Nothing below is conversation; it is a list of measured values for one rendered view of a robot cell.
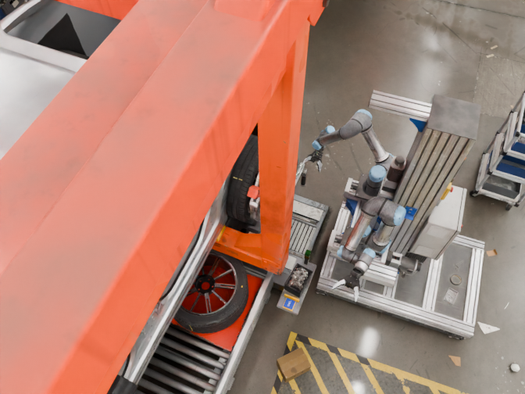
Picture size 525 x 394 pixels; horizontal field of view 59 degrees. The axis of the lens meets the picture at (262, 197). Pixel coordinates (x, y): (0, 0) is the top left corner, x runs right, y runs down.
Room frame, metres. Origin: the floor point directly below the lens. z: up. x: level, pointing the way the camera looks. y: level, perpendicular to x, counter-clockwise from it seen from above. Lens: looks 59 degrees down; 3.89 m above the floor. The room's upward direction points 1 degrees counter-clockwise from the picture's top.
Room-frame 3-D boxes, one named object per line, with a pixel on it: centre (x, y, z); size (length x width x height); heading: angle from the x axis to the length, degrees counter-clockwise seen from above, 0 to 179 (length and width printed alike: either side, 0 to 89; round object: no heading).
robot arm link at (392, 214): (1.36, -0.79, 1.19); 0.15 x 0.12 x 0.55; 55
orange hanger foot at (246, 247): (1.55, 0.22, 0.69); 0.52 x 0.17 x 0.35; 66
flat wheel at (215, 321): (1.27, 0.46, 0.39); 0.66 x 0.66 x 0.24
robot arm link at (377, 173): (1.91, -0.86, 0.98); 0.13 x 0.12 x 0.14; 141
